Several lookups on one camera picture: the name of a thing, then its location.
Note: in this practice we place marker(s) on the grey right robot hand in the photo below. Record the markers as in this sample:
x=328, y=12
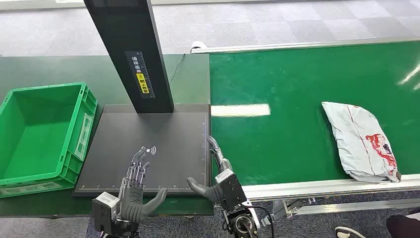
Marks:
x=213, y=193

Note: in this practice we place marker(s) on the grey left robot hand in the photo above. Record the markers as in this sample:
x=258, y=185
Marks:
x=131, y=203

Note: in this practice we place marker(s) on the grey plastic mailer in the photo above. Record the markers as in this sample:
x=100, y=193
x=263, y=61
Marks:
x=361, y=141

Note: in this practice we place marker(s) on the black inbound scanner machine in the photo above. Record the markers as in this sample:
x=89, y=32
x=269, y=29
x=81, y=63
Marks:
x=147, y=148

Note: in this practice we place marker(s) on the green conveyor belt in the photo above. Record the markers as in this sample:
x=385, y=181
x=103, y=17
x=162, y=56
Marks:
x=295, y=98

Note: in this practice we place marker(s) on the white conveyor roller end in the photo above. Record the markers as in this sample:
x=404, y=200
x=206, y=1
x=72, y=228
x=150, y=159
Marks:
x=198, y=45

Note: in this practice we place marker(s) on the green plastic crate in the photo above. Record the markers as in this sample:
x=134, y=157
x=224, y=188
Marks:
x=42, y=138

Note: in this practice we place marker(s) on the person's shoe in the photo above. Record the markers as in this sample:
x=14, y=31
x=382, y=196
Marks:
x=348, y=232

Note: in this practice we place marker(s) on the person's leg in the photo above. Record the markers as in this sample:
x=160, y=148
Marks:
x=403, y=226

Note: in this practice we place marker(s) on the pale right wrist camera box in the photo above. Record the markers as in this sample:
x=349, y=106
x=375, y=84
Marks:
x=231, y=189

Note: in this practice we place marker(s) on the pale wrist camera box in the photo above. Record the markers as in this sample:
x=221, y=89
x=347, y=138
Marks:
x=231, y=189
x=104, y=210

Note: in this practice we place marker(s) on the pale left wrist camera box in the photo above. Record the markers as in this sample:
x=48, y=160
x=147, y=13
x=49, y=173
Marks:
x=104, y=210

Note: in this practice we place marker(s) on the aluminium conveyor frame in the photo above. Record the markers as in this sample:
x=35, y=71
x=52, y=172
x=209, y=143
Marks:
x=328, y=189

